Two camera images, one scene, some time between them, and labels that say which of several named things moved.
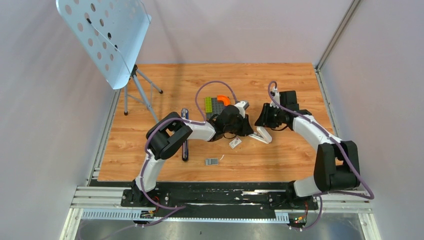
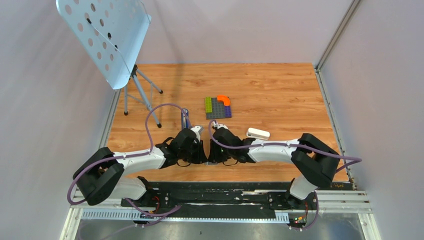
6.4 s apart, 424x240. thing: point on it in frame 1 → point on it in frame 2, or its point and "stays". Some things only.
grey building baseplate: (216, 107) stays
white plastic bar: (262, 135) stays
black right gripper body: (276, 117) → (220, 155)
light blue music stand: (111, 34) stays
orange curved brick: (225, 100) stays
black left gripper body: (237, 126) → (193, 154)
